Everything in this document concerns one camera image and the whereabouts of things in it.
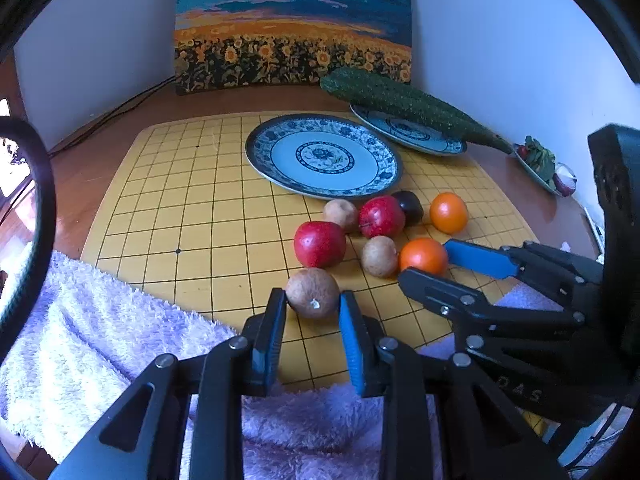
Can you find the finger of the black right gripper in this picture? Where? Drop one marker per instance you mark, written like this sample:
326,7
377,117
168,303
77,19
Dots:
509,333
525,262

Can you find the purple fluffy towel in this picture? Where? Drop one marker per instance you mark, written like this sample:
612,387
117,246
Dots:
90,336

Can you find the green bitter gourd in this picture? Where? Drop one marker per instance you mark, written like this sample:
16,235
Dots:
393,98

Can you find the small dish with vegetables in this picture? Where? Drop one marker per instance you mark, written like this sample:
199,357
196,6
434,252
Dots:
540,163

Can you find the orange front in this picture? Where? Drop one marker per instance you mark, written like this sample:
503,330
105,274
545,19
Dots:
424,254

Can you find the small blue white plate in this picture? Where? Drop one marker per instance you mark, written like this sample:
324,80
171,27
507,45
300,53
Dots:
409,134

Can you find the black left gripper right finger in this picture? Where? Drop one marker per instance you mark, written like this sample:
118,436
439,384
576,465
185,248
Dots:
438,415

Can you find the orange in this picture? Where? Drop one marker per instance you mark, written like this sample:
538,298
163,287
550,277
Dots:
424,254
448,213

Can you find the dark purple plum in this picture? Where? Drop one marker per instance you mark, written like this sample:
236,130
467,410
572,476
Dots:
410,206

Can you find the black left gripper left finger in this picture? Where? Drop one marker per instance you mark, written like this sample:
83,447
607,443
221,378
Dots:
174,402

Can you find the red apple front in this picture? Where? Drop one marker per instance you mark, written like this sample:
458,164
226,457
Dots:
319,244

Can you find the red apple back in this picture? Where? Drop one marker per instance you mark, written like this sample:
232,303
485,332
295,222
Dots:
381,216

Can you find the large blue white plate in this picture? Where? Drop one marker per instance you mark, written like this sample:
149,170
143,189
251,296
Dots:
323,156

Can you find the sunflower field painting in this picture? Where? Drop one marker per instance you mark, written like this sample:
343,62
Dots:
238,43

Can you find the brown round fruit back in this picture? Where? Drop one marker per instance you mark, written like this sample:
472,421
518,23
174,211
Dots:
343,213

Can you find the red apple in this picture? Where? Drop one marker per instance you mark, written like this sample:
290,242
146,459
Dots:
381,216
319,244

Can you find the brown round fruit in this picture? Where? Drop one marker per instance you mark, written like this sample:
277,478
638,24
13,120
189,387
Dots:
343,213
379,257
313,293

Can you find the yellow go board mat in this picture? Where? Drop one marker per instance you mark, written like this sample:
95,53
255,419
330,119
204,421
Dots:
186,218

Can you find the orange back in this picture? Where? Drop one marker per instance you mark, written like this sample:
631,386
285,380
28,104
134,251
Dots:
448,213

